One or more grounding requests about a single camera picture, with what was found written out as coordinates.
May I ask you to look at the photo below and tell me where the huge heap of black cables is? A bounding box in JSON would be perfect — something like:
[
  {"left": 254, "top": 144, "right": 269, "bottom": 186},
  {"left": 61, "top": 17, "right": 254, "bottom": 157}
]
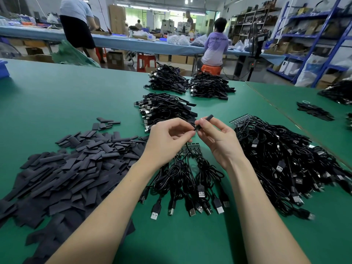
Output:
[{"left": 317, "top": 80, "right": 352, "bottom": 106}]

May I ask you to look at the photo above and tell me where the large pile of black cables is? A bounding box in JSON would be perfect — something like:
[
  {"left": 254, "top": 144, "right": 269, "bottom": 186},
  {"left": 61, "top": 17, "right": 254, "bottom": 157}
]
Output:
[{"left": 231, "top": 115, "right": 352, "bottom": 220}]

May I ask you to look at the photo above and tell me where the blue plastic bin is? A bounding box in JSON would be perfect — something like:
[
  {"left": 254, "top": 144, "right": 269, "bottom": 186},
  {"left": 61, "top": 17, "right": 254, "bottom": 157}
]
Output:
[{"left": 0, "top": 59, "right": 10, "bottom": 79}]

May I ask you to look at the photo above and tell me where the black heat shrink sleeve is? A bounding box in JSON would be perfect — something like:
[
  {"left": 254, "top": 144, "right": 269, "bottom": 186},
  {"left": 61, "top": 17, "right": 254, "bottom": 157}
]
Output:
[{"left": 195, "top": 114, "right": 215, "bottom": 130}]

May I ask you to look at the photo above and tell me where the bundle of black cables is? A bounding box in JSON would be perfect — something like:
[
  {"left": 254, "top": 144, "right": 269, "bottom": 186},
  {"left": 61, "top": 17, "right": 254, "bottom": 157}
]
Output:
[
  {"left": 144, "top": 62, "right": 191, "bottom": 95},
  {"left": 188, "top": 71, "right": 237, "bottom": 100}
]

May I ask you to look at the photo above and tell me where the dark storage shelf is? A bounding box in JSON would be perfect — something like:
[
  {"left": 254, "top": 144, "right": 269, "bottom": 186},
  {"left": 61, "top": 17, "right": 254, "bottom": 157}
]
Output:
[{"left": 228, "top": 1, "right": 280, "bottom": 46}]

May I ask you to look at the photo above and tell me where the person's left hand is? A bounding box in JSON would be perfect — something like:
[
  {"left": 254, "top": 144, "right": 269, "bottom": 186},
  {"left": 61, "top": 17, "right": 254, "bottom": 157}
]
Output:
[{"left": 139, "top": 117, "right": 197, "bottom": 169}]

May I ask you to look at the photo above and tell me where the small upright cardboard box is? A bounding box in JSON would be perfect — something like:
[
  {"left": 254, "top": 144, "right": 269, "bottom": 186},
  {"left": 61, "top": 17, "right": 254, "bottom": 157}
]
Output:
[{"left": 107, "top": 50, "right": 125, "bottom": 69}]

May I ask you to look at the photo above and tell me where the joined bunch of black cables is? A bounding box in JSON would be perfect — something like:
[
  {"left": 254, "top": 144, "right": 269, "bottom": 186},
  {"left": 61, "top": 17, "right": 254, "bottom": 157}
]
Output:
[{"left": 137, "top": 142, "right": 232, "bottom": 220}]

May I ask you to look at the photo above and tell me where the green plastic bag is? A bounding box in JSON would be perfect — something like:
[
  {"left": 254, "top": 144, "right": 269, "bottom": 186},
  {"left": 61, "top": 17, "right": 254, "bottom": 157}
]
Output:
[{"left": 51, "top": 40, "right": 101, "bottom": 67}]

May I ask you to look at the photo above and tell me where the heap of finished black cables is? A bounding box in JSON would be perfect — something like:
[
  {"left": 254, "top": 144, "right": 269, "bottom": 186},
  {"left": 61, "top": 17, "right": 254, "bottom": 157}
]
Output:
[{"left": 134, "top": 93, "right": 199, "bottom": 133}]

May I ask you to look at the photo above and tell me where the person's right hand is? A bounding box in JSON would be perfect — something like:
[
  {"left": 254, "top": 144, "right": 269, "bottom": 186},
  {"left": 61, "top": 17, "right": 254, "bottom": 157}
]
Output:
[{"left": 196, "top": 116, "right": 247, "bottom": 171}]

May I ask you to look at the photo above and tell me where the black tripod stand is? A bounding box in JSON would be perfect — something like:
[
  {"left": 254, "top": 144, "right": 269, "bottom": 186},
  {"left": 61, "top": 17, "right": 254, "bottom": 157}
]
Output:
[{"left": 236, "top": 23, "right": 270, "bottom": 82}]

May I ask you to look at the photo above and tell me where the long blue work table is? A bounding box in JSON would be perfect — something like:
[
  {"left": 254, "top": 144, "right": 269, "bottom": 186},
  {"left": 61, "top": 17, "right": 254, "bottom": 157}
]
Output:
[{"left": 0, "top": 26, "right": 287, "bottom": 61}]

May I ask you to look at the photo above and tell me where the orange plastic stool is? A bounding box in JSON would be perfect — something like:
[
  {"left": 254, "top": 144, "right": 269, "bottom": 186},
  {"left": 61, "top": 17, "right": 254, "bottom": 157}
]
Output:
[{"left": 201, "top": 64, "right": 223, "bottom": 76}]

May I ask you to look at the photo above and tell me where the white plastic bag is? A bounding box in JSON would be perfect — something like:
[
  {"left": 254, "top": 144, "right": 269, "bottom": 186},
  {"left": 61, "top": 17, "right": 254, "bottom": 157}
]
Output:
[{"left": 294, "top": 54, "right": 330, "bottom": 87}]

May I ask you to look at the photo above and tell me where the open cardboard box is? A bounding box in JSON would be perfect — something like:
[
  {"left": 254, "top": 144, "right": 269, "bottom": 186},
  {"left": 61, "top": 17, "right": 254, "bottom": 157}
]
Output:
[{"left": 21, "top": 54, "right": 55, "bottom": 63}]

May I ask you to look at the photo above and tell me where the red plastic stool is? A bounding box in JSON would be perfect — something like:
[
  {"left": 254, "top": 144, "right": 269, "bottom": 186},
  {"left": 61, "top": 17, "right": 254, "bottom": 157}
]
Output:
[{"left": 136, "top": 53, "right": 157, "bottom": 73}]

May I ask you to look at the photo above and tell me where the person's right forearm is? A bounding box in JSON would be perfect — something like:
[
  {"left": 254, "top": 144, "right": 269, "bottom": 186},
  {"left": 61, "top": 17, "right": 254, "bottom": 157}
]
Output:
[{"left": 227, "top": 159, "right": 311, "bottom": 264}]

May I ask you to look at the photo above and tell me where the blue metal shelving rack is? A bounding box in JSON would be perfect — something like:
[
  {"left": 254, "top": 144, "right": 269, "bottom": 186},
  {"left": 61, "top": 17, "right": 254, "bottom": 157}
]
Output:
[{"left": 265, "top": 0, "right": 352, "bottom": 87}]

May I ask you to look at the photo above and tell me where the person's left forearm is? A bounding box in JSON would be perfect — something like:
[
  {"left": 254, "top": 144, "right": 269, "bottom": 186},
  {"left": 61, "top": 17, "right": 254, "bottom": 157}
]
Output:
[{"left": 47, "top": 157, "right": 161, "bottom": 264}]

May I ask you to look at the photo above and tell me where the pile of black sleeve strips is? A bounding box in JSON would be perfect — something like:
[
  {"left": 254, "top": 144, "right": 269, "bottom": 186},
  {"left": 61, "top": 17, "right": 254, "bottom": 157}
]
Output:
[{"left": 0, "top": 117, "right": 149, "bottom": 264}]

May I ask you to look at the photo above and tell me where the small bundle of cables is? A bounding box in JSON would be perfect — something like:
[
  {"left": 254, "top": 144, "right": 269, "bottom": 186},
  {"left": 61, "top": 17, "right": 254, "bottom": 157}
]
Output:
[{"left": 296, "top": 101, "right": 336, "bottom": 121}]

